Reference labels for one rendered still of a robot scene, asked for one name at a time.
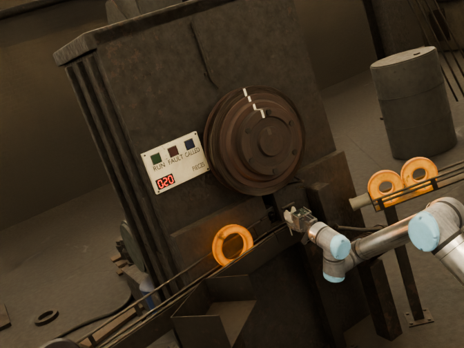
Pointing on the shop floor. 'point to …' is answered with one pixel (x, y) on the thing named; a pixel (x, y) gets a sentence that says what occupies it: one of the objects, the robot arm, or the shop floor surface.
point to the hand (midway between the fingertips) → (286, 215)
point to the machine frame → (103, 47)
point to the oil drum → (414, 103)
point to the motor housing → (379, 294)
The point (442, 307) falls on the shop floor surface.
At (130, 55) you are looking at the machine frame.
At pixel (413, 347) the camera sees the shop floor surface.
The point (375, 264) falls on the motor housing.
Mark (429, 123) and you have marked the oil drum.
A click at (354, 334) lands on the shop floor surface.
